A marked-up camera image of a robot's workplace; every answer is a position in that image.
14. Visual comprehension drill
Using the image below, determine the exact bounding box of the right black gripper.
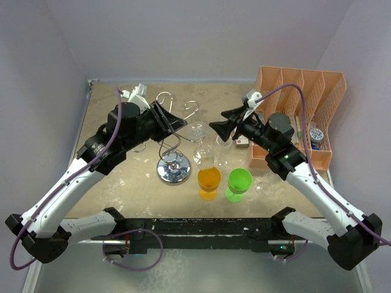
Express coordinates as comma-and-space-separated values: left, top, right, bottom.
210, 104, 276, 152

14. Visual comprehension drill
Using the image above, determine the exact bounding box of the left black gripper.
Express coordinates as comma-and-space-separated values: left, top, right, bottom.
123, 101, 186, 151

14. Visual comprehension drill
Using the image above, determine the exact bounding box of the clear wine glass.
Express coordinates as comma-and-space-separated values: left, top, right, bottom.
191, 121, 214, 170
255, 182, 272, 198
214, 136, 233, 168

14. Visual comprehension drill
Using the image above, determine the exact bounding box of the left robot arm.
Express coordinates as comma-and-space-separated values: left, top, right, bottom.
5, 102, 187, 264

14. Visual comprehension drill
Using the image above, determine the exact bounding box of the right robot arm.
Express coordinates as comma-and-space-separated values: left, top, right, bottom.
209, 106, 382, 270

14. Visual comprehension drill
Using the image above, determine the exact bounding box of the chrome wine glass rack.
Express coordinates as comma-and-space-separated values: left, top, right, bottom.
155, 92, 206, 185

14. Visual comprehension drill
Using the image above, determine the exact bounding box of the white red small box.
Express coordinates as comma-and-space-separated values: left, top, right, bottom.
235, 136, 249, 148

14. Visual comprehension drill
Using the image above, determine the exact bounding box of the green plastic goblet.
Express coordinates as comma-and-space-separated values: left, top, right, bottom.
225, 168, 253, 203

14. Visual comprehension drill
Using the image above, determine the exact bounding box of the orange plastic goblet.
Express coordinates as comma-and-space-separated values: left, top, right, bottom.
197, 167, 221, 201

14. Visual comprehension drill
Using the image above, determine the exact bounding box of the orange desk file organizer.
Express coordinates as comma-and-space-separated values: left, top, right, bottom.
255, 66, 346, 171

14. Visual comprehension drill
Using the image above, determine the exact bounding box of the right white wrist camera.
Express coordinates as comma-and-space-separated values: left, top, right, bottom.
241, 89, 263, 120

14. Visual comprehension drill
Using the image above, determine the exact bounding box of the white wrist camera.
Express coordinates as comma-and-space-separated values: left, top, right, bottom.
241, 89, 263, 120
120, 84, 150, 113

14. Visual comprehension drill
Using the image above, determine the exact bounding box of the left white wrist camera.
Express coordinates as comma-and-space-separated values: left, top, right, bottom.
120, 84, 150, 113

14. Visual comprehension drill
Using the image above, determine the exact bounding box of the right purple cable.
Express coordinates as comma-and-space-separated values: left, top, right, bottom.
255, 84, 391, 247

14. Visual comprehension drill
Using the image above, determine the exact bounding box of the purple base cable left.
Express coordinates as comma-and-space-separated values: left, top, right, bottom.
101, 226, 166, 272

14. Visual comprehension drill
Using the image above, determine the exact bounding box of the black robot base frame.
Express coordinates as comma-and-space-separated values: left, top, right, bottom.
91, 217, 308, 256

